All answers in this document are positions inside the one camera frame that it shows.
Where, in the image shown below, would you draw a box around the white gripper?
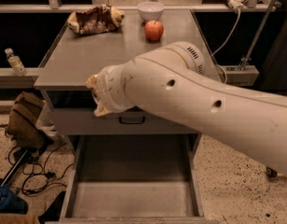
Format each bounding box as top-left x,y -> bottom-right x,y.
86,64 -> 134,117

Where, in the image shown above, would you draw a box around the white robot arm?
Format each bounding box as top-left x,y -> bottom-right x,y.
86,42 -> 287,176

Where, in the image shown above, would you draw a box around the closed grey top drawer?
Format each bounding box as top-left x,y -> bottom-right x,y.
49,108 -> 197,135

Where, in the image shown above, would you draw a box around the grey drawer cabinet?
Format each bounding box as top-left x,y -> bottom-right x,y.
34,8 -> 226,224

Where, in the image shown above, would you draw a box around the open grey middle drawer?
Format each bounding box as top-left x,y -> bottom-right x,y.
59,134 -> 220,224

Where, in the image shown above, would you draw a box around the brown chip bag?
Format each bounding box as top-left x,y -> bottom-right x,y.
67,4 -> 125,35

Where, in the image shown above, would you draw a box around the brown backpack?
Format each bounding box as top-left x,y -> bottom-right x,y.
6,91 -> 52,149

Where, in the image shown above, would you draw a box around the clear plastic water bottle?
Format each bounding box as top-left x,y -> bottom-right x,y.
5,48 -> 27,76

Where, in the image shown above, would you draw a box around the red apple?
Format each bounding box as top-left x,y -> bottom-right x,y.
144,21 -> 164,41

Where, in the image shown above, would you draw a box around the white bowl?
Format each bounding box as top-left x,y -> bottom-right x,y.
137,1 -> 165,21

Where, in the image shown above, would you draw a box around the white power adapter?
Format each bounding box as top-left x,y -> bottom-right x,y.
219,0 -> 248,15

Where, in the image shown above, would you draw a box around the metal tripod pole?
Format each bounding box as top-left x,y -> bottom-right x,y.
236,0 -> 277,71

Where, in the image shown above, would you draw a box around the black wheeled stand base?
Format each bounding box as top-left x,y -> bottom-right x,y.
266,167 -> 278,178

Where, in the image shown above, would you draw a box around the black drawer handle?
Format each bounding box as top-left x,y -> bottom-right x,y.
118,117 -> 145,125

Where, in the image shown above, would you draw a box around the black floor cables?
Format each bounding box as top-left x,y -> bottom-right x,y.
7,142 -> 75,196

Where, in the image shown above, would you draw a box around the white power cable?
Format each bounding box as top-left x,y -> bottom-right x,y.
211,7 -> 242,84

